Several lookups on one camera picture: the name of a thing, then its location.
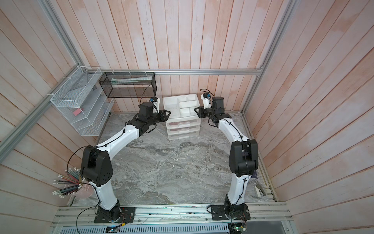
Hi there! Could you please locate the white wire mesh shelf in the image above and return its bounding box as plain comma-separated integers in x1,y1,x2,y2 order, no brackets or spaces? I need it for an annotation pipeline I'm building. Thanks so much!
51,66,114,137

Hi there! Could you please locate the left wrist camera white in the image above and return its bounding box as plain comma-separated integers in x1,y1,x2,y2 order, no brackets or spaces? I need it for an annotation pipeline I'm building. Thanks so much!
150,97,160,113

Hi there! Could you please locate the dark purple notebook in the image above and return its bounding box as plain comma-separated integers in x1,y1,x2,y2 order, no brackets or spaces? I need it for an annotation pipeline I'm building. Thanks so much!
251,170,259,179

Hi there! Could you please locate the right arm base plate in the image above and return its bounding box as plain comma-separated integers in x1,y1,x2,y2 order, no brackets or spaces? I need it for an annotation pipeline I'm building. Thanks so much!
206,203,251,221

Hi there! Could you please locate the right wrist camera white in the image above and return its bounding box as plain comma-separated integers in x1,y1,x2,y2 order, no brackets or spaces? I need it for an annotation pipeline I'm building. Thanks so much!
201,92,211,109

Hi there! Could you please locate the horizontal aluminium frame bar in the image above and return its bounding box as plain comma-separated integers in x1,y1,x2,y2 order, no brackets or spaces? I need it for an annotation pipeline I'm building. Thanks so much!
101,69,262,76

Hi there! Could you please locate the white plastic drawer organizer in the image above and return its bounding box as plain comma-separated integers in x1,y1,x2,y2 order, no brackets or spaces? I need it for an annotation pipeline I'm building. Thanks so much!
163,94,201,140

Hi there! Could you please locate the black wire mesh basket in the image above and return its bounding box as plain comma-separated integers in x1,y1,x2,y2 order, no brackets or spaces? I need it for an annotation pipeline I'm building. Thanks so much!
99,71,157,98

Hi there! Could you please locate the aluminium mounting rail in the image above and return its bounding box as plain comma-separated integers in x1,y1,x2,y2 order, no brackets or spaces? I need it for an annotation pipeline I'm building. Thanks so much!
51,202,293,227

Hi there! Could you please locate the white stapler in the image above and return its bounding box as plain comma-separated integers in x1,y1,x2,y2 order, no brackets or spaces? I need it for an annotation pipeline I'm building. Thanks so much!
254,184,267,198

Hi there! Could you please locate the pink eraser block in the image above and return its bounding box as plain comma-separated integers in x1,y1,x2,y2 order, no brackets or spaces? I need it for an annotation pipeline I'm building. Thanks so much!
73,108,83,117

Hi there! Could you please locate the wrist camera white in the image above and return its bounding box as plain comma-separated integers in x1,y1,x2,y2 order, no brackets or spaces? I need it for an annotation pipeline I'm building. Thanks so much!
150,97,160,113
201,92,211,109

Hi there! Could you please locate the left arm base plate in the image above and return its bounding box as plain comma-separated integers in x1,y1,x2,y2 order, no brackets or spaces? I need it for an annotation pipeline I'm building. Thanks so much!
94,207,136,223

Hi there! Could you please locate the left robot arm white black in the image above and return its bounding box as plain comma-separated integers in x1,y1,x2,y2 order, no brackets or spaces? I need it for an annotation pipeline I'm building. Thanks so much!
81,102,171,222

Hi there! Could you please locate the left aluminium frame bar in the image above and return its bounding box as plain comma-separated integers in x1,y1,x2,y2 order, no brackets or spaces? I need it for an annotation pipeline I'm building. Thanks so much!
1,64,81,163

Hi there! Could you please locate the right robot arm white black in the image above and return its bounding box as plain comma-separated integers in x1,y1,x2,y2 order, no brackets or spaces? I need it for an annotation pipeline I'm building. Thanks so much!
194,92,259,219

